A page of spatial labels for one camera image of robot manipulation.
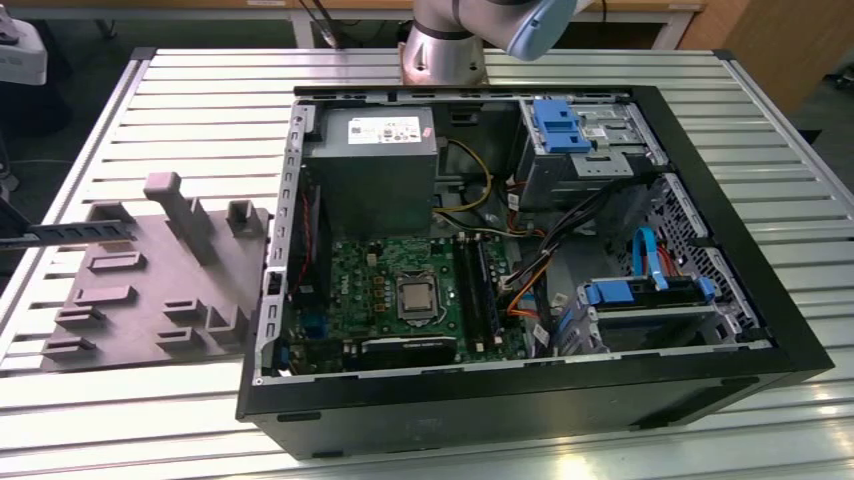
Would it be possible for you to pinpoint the grey plastic parts rack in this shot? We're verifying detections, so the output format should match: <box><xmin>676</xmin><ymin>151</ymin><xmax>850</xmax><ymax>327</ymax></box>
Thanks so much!
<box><xmin>40</xmin><ymin>172</ymin><xmax>275</xmax><ymax>374</ymax></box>

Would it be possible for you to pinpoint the black graphics card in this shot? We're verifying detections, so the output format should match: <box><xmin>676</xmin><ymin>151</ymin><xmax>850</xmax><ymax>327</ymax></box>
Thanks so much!
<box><xmin>343</xmin><ymin>333</ymin><xmax>461</xmax><ymax>372</ymax></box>

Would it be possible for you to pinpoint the blue plastic drive latch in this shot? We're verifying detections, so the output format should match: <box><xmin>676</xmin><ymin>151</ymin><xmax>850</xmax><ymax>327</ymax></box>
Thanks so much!
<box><xmin>532</xmin><ymin>99</ymin><xmax>594</xmax><ymax>154</ymax></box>

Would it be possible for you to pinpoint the brown wooden cabinet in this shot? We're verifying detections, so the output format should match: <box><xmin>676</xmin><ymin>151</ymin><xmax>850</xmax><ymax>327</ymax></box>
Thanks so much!
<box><xmin>676</xmin><ymin>0</ymin><xmax>854</xmax><ymax>119</ymax></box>

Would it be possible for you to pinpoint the silver CPU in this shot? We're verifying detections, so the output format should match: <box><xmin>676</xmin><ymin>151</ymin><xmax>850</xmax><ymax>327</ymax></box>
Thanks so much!
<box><xmin>399</xmin><ymin>280</ymin><xmax>435</xmax><ymax>312</ymax></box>

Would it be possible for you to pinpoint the white-framed wooden desk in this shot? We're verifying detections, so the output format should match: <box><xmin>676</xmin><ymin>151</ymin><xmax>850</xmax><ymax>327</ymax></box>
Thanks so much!
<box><xmin>199</xmin><ymin>0</ymin><xmax>708</xmax><ymax>51</ymax></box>

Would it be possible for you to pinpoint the grey box wrist camera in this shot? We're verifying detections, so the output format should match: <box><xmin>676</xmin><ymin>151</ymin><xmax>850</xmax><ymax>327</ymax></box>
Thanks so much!
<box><xmin>0</xmin><ymin>0</ymin><xmax>49</xmax><ymax>87</ymax></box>

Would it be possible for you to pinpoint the blue SATA cable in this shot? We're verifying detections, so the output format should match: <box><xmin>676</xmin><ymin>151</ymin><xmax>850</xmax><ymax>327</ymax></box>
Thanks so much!
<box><xmin>630</xmin><ymin>227</ymin><xmax>672</xmax><ymax>292</ymax></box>

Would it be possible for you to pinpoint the black RAM slot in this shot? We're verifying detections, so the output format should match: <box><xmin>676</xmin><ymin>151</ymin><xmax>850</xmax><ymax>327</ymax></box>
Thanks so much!
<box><xmin>452</xmin><ymin>234</ymin><xmax>487</xmax><ymax>353</ymax></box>

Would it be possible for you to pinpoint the green motherboard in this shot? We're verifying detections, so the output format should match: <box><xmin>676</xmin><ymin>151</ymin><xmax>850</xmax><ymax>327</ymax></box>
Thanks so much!
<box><xmin>285</xmin><ymin>234</ymin><xmax>535</xmax><ymax>374</ymax></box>

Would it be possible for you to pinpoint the thin red wire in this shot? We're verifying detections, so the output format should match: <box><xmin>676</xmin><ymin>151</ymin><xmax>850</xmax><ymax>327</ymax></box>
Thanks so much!
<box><xmin>299</xmin><ymin>189</ymin><xmax>316</xmax><ymax>296</ymax></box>

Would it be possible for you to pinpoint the grey chair base foot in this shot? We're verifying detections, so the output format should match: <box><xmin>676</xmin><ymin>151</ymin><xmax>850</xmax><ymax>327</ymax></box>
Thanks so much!
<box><xmin>0</xmin><ymin>147</ymin><xmax>20</xmax><ymax>194</ymax></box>

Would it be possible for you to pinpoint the hanging cable with metal plug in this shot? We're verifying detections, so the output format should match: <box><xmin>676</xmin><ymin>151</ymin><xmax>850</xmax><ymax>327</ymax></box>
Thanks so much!
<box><xmin>296</xmin><ymin>0</ymin><xmax>349</xmax><ymax>51</ymax></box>

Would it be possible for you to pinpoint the grey power supply unit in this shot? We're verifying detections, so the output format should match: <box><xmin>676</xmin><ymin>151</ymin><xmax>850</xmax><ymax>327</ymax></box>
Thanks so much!
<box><xmin>303</xmin><ymin>107</ymin><xmax>441</xmax><ymax>241</ymax></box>

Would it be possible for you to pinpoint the short blue cable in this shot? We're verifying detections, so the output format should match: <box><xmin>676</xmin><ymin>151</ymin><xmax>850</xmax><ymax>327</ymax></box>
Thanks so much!
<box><xmin>557</xmin><ymin>307</ymin><xmax>583</xmax><ymax>346</ymax></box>

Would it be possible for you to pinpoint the yellow and black wire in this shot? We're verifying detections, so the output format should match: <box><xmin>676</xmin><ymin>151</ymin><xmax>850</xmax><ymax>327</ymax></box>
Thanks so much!
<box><xmin>432</xmin><ymin>138</ymin><xmax>495</xmax><ymax>216</ymax></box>

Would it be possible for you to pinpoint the black cable bundle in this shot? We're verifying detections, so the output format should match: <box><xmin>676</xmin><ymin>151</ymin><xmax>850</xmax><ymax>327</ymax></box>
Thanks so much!
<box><xmin>536</xmin><ymin>179</ymin><xmax>659</xmax><ymax>256</ymax></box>

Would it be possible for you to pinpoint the metal disk bay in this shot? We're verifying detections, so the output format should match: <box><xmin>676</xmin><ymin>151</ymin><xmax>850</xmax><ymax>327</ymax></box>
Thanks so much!
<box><xmin>572</xmin><ymin>277</ymin><xmax>768</xmax><ymax>351</ymax></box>

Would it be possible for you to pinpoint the hard disk in blue carrier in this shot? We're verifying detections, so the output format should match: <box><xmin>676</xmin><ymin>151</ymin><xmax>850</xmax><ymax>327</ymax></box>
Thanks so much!
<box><xmin>576</xmin><ymin>277</ymin><xmax>719</xmax><ymax>314</ymax></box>

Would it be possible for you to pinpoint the metal optical drive cage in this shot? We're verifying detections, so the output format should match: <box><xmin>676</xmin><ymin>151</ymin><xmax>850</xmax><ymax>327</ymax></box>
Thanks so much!
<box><xmin>519</xmin><ymin>97</ymin><xmax>668</xmax><ymax>211</ymax></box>

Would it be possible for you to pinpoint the metal CPU socket cover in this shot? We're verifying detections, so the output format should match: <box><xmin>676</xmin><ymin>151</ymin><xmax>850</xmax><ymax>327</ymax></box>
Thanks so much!
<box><xmin>393</xmin><ymin>272</ymin><xmax>443</xmax><ymax>325</ymax></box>

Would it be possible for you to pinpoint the orange wire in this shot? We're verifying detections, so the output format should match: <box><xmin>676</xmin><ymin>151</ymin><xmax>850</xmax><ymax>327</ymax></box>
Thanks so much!
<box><xmin>505</xmin><ymin>264</ymin><xmax>555</xmax><ymax>319</ymax></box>

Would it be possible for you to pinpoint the black open PC case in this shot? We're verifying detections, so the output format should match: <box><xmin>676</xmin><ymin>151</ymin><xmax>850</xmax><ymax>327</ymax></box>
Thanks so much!
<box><xmin>233</xmin><ymin>84</ymin><xmax>836</xmax><ymax>460</ymax></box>

